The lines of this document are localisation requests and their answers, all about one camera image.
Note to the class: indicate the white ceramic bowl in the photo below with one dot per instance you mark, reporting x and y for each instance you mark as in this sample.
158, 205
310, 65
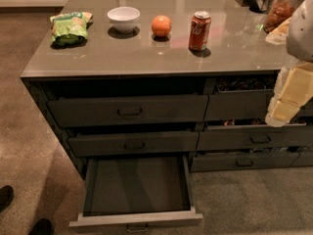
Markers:
124, 19

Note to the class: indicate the glass jar of snacks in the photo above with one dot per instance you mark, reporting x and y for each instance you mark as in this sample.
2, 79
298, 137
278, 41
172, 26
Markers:
280, 10

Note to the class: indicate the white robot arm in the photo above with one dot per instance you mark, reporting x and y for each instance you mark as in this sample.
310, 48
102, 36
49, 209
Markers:
300, 35

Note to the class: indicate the open bottom left drawer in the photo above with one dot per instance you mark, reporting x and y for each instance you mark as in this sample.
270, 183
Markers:
137, 194

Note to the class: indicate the red cola can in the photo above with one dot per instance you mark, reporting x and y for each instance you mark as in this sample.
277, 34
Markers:
200, 27

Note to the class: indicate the orange fruit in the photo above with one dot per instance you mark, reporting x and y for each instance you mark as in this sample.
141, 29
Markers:
161, 26

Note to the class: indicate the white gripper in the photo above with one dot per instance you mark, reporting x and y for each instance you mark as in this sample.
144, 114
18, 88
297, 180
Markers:
301, 33

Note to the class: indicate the black shoe upper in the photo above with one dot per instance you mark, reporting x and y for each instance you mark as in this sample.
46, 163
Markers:
6, 197

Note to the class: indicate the black shoe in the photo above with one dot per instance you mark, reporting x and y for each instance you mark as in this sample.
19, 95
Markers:
6, 197
42, 227

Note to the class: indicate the top right drawer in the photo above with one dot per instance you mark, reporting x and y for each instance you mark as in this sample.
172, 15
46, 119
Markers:
240, 97

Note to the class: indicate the middle left drawer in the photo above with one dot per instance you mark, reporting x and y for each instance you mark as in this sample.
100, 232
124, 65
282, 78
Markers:
133, 143

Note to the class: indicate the grey kitchen island cabinet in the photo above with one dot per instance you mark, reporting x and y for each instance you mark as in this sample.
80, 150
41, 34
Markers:
139, 64

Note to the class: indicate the green rice chip bag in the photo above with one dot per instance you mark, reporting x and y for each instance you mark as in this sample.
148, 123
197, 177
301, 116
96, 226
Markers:
69, 28

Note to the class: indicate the top left drawer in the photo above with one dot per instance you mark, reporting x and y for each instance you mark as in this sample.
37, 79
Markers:
80, 112

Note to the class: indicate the black shoe lower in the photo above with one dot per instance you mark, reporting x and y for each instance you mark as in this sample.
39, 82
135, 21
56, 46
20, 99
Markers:
42, 227

